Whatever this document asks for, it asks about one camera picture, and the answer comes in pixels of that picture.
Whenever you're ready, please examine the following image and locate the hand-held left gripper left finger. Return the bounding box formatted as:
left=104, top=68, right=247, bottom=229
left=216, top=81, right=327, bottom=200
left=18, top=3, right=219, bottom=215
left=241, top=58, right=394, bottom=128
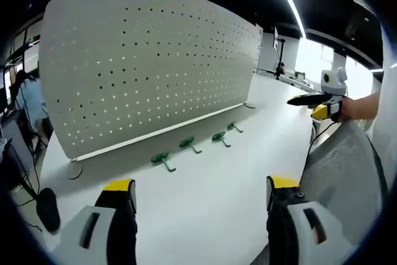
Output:
left=51, top=178, right=138, bottom=265

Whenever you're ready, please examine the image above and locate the background white desk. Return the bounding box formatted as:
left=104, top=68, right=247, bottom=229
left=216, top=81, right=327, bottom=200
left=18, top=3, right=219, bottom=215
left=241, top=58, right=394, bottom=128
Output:
left=253, top=65, right=320, bottom=89

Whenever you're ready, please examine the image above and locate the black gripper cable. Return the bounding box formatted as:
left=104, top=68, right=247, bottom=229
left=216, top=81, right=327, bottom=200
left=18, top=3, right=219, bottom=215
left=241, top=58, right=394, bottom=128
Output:
left=305, top=120, right=339, bottom=169

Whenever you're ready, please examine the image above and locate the black tripod stand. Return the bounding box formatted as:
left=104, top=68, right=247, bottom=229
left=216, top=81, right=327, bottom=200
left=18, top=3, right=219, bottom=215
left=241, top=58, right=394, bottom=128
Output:
left=272, top=26, right=287, bottom=81

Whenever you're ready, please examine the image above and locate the white perforated mounting plate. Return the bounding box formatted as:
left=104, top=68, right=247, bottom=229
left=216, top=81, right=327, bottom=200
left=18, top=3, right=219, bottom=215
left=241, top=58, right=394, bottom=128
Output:
left=38, top=0, right=264, bottom=180

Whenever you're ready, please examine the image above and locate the person's right hand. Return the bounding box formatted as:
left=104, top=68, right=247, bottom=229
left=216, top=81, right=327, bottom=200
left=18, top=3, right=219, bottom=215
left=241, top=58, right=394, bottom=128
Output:
left=337, top=96, right=358, bottom=122

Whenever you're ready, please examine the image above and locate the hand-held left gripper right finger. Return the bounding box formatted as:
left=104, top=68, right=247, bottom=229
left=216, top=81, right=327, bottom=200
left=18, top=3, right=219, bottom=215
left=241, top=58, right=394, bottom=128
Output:
left=265, top=175, right=358, bottom=265

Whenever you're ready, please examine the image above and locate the green hook assembly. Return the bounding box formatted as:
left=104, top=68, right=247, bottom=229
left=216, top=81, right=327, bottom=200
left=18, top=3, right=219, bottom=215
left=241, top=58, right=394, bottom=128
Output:
left=226, top=122, right=244, bottom=134
left=211, top=131, right=232, bottom=148
left=150, top=152, right=177, bottom=174
left=179, top=136, right=203, bottom=155

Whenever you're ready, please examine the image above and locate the person's white shirt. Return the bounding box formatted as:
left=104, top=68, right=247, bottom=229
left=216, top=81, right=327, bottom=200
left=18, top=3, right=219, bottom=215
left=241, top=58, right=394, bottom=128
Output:
left=364, top=0, right=397, bottom=204

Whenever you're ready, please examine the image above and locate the grey mesh chair back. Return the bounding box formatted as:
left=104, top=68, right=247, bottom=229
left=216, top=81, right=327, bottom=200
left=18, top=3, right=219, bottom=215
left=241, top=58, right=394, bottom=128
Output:
left=300, top=120, right=389, bottom=249

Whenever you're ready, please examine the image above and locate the black floor cable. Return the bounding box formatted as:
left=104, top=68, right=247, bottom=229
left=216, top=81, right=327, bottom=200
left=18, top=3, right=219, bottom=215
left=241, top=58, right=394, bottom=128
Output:
left=2, top=138, right=43, bottom=231

